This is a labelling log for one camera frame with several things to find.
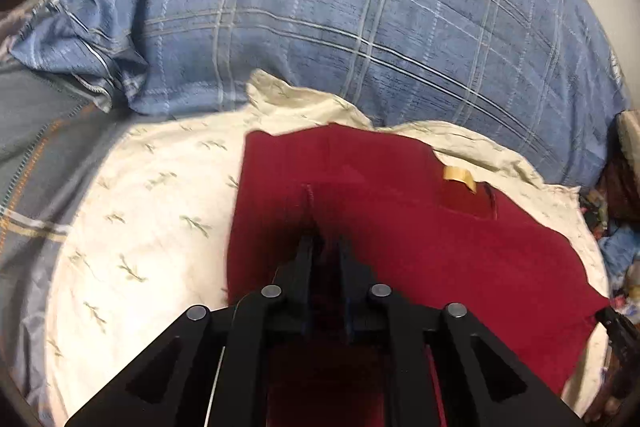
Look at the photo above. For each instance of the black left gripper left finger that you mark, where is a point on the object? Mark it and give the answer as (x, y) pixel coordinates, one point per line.
(210, 367)

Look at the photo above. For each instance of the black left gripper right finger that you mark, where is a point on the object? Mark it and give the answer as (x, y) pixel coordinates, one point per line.
(443, 367)

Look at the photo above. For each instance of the dark red garment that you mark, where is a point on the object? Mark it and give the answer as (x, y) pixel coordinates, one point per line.
(434, 241)

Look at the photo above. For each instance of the pile of clutter beside bed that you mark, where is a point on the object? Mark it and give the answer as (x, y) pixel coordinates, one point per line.
(611, 211)

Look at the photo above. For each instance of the cream leaf-print pillow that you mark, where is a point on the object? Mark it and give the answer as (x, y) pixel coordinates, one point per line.
(150, 237)

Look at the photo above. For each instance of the grey-blue striped bedsheet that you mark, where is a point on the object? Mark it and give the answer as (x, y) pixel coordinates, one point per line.
(54, 136)

